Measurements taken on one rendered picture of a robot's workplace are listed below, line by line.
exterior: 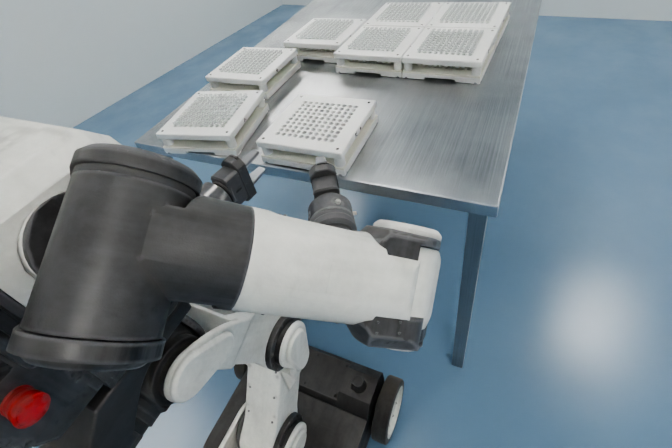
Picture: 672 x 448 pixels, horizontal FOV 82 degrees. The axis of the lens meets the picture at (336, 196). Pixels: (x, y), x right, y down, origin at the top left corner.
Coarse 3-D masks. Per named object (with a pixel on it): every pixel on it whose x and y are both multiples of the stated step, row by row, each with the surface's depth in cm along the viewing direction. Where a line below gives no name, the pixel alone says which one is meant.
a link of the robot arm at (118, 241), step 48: (96, 192) 26; (144, 192) 27; (96, 240) 25; (144, 240) 27; (192, 240) 28; (240, 240) 29; (48, 288) 25; (96, 288) 25; (144, 288) 27; (192, 288) 28; (240, 288) 29; (96, 336) 24; (144, 336) 26
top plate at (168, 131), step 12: (192, 96) 124; (252, 96) 118; (240, 108) 113; (252, 108) 114; (216, 120) 110; (228, 120) 109; (240, 120) 108; (168, 132) 110; (180, 132) 109; (192, 132) 108; (204, 132) 106; (216, 132) 105; (228, 132) 104
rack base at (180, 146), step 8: (256, 112) 120; (264, 112) 121; (248, 120) 117; (256, 120) 117; (248, 128) 113; (256, 128) 117; (240, 136) 111; (248, 136) 113; (176, 144) 113; (184, 144) 112; (192, 144) 112; (200, 144) 111; (208, 144) 110; (216, 144) 110; (224, 144) 109; (240, 144) 109; (176, 152) 113; (184, 152) 113; (216, 152) 109; (224, 152) 108; (232, 152) 108
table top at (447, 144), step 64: (320, 0) 201; (384, 0) 186; (448, 0) 172; (512, 0) 160; (320, 64) 144; (512, 64) 122; (384, 128) 107; (448, 128) 102; (512, 128) 98; (384, 192) 91; (448, 192) 85
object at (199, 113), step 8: (232, 96) 118; (200, 104) 117; (208, 104) 117; (216, 104) 115; (224, 104) 116; (232, 104) 114; (192, 112) 114; (200, 112) 113; (208, 112) 113; (216, 112) 113; (224, 112) 111; (184, 120) 112; (192, 120) 110; (200, 120) 111; (208, 120) 109
